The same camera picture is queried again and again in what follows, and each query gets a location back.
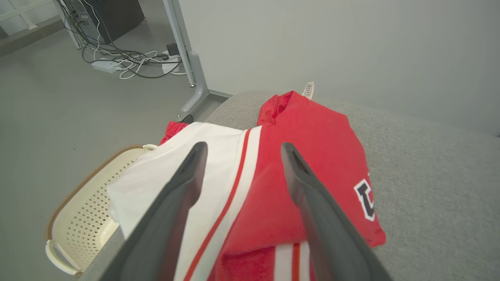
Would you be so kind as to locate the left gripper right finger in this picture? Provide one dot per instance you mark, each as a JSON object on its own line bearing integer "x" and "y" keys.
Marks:
{"x": 336, "y": 249}

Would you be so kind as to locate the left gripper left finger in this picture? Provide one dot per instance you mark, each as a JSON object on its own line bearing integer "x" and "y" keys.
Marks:
{"x": 156, "y": 242}

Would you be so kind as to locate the red jersey with white sleeves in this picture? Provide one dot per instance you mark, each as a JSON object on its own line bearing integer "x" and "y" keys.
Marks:
{"x": 269, "y": 203}

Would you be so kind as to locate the cream perforated laundry basket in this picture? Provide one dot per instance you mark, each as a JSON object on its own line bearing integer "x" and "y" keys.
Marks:
{"x": 90, "y": 210}

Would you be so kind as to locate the black caster wheel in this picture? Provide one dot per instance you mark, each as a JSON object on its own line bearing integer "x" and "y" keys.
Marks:
{"x": 187, "y": 118}

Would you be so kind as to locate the grey cart leg with wheel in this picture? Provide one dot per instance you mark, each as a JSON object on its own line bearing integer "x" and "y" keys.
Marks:
{"x": 197, "y": 74}

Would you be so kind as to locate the white power strip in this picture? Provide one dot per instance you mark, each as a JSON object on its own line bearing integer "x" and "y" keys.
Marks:
{"x": 170, "y": 65}
{"x": 105, "y": 65}

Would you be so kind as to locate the black plug adapter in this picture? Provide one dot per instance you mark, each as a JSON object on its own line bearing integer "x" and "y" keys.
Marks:
{"x": 172, "y": 49}

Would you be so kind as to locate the black computer tower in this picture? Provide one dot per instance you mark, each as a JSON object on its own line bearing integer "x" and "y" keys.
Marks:
{"x": 117, "y": 15}

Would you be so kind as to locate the grey computer tower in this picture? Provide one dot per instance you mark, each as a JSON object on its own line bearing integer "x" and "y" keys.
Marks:
{"x": 80, "y": 23}

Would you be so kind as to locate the white lattice frame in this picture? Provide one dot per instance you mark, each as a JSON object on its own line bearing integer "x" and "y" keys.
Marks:
{"x": 15, "y": 13}

